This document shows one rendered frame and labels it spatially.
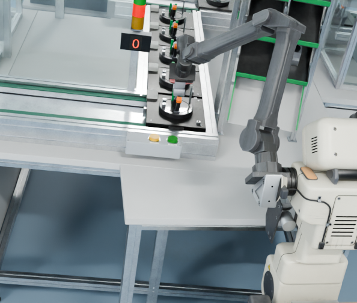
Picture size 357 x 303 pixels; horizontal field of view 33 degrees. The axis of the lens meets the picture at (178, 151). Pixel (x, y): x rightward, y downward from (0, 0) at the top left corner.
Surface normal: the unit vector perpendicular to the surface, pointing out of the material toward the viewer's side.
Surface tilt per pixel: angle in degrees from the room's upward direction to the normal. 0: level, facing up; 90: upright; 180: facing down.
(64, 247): 0
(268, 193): 82
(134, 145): 90
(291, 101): 45
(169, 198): 0
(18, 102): 0
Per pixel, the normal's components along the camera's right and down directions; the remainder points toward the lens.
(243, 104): -0.01, -0.20
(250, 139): -0.79, -0.17
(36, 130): 0.02, 0.57
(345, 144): 0.19, -0.13
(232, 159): 0.14, -0.82
